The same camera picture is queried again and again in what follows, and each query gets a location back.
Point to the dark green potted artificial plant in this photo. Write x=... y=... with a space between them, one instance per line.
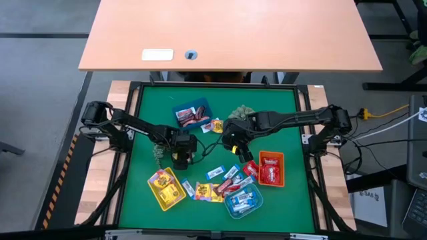
x=158 y=153

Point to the yellow plastic basket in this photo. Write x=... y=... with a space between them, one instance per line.
x=162 y=206

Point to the black desk frame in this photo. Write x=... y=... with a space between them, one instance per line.
x=393 y=86

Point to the white cardboard box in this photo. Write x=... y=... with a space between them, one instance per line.
x=370 y=206

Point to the black furniture foot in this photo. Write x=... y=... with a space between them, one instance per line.
x=11 y=149

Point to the pale green bushy artificial plant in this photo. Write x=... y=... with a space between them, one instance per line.
x=240 y=111

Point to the green table mat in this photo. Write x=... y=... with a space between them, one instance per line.
x=160 y=100

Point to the white blue Hershey's bar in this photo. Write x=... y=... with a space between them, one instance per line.
x=188 y=187
x=231 y=171
x=215 y=172
x=249 y=196
x=237 y=199
x=241 y=207
x=247 y=181
x=237 y=179

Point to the person's leg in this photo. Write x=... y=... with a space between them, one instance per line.
x=422 y=16

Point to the white PayDay bar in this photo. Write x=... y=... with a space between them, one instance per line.
x=207 y=126
x=184 y=113

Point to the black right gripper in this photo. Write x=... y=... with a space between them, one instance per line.
x=235 y=133

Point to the white rectangular desk plate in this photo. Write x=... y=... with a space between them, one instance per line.
x=157 y=54

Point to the yellow gripper label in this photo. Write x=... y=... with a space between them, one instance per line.
x=234 y=149

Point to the person's foot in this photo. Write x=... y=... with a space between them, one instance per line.
x=419 y=55
x=415 y=35

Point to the red Skittles bag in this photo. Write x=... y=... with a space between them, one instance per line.
x=231 y=191
x=251 y=169
x=270 y=162
x=269 y=175

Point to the brown PayDay bar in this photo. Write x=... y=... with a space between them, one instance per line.
x=200 y=121
x=187 y=121
x=223 y=186
x=201 y=112

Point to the light wooden desk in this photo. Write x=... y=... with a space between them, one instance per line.
x=233 y=33

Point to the black ramp with hazard stripes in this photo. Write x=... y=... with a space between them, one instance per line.
x=66 y=193

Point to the yellow Sour Patch Kids bag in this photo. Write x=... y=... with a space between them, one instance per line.
x=169 y=193
x=203 y=191
x=217 y=126
x=161 y=180
x=217 y=197

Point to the orange plastic basket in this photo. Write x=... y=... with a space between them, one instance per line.
x=260 y=166

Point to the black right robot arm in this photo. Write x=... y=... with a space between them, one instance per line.
x=300 y=118

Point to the teal plastic bin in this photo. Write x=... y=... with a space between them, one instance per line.
x=255 y=205

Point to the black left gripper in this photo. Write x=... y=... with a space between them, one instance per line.
x=183 y=145

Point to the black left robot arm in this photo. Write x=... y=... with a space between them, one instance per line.
x=140 y=125

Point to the dark blue plastic bin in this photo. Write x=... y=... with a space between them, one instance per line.
x=191 y=104

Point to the black keyboard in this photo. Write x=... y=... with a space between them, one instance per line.
x=417 y=213

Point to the grey computer case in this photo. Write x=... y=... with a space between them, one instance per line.
x=417 y=150

